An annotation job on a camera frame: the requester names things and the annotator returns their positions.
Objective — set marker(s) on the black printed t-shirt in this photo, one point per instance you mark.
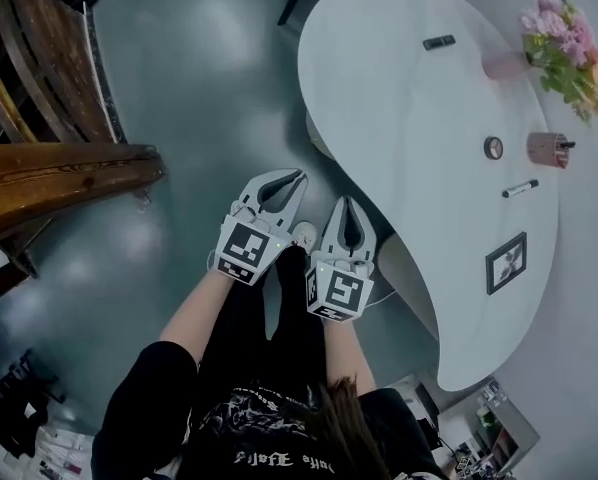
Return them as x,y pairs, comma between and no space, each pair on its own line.
149,418

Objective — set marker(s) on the white curved desk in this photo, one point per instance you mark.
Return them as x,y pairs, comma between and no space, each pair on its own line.
429,118

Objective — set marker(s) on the pink vase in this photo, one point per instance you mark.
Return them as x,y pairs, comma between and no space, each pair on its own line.
506,64

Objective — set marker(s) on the pink pen cup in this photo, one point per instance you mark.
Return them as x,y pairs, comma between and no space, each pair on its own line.
544,149

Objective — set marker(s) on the grey shelf unit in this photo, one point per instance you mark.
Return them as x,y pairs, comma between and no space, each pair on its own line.
509,428

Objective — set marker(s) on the black trousers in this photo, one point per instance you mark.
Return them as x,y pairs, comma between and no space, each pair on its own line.
294,308

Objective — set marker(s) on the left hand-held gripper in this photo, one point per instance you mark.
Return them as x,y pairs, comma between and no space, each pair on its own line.
241,248

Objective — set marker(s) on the black and white marker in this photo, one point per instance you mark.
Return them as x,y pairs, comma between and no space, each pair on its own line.
520,188

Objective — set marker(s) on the small potted plant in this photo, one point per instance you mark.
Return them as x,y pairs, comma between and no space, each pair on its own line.
485,416

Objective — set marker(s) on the dark wooden staircase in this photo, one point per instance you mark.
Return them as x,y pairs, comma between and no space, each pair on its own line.
39,58

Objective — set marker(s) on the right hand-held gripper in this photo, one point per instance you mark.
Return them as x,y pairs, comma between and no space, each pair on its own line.
341,290

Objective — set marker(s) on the white sneaker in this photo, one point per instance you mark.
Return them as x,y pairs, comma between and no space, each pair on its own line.
305,233

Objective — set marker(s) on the black metal equipment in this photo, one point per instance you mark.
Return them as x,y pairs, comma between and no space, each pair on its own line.
14,408

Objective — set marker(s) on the black pen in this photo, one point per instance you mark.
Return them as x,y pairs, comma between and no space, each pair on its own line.
569,144

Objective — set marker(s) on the person's left forearm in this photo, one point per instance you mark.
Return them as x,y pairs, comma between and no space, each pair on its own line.
194,318

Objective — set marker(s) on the black picture frame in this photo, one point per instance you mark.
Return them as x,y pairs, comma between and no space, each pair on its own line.
506,263

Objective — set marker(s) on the pink flower bouquet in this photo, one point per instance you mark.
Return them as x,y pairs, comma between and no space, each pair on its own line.
564,48

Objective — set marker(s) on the small black box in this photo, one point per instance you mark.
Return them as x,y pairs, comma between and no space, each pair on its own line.
439,42

